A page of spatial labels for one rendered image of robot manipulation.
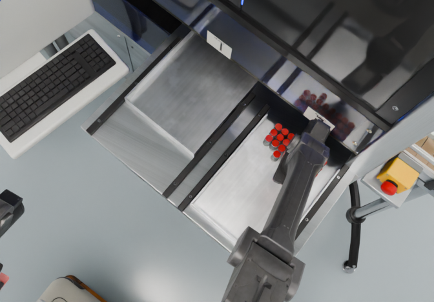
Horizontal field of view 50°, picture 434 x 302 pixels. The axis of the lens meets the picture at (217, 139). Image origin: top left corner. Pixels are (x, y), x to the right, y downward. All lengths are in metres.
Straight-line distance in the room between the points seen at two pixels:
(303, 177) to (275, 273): 0.25
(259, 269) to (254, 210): 0.61
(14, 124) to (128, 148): 0.36
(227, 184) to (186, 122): 0.22
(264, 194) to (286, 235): 0.54
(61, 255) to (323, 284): 1.18
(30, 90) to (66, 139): 0.84
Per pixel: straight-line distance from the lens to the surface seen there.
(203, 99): 1.37
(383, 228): 2.35
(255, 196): 1.30
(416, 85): 0.94
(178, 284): 2.15
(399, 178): 1.26
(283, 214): 0.80
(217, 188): 1.29
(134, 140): 1.34
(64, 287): 1.93
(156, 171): 1.31
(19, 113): 1.50
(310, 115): 1.25
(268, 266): 0.71
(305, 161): 0.95
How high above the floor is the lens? 2.15
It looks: 72 degrees down
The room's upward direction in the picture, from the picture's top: 11 degrees clockwise
